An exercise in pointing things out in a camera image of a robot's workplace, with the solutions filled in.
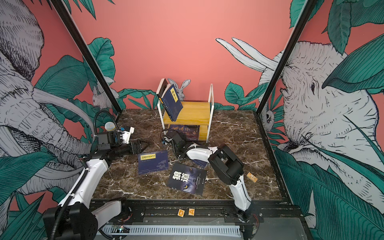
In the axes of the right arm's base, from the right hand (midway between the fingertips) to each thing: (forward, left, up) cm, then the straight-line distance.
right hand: (179, 130), depth 93 cm
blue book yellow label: (+7, +4, +18) cm, 20 cm away
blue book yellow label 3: (-16, -13, -12) cm, 24 cm away
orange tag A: (-43, -9, -11) cm, 45 cm away
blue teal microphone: (-7, +36, +13) cm, 39 cm away
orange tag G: (-44, -3, -11) cm, 45 cm away
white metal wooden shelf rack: (+9, -9, +7) cm, 14 cm away
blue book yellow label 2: (-16, +17, -12) cm, 26 cm away
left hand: (-14, +17, +8) cm, 24 cm away
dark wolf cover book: (-27, -6, -11) cm, 29 cm away
